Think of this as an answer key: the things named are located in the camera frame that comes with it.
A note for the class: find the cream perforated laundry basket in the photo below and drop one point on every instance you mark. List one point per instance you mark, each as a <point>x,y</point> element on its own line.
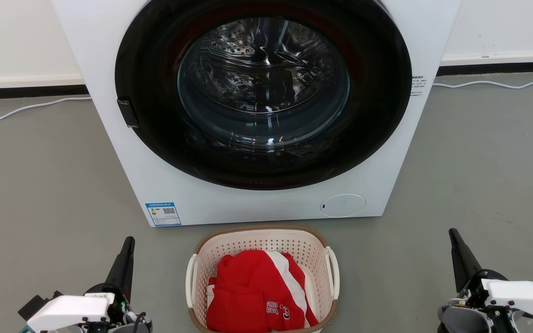
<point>266,238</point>

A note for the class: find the blue energy label sticker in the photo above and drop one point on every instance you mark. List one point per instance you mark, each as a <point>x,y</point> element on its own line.
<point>163,214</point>

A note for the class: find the small printed text sticker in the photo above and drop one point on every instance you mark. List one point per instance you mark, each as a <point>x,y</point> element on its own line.
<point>418,85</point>

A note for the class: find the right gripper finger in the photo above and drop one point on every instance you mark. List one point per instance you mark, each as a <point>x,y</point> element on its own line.
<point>463,263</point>

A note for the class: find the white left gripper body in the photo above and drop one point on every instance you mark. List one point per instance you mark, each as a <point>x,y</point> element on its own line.
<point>67,310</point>

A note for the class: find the teal left camera connector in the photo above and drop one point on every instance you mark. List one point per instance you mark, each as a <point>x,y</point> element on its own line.
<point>25,329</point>

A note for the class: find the white front-load washing machine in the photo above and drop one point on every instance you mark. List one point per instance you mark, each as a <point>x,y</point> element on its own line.
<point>109,92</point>

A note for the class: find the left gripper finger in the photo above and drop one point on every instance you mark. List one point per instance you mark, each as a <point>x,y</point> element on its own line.
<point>122,270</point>

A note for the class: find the black round washer door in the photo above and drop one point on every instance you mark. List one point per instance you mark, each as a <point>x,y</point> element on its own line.
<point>146,55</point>

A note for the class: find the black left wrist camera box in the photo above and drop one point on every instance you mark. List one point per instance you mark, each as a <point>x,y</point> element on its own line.
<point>35,305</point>

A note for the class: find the red and white jersey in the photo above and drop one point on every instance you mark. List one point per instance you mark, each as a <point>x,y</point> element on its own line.
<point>248,291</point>

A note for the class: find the round white filter cover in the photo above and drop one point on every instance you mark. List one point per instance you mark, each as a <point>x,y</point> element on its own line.
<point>343,206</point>

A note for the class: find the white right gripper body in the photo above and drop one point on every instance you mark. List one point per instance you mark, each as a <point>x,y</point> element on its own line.
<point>516,296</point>

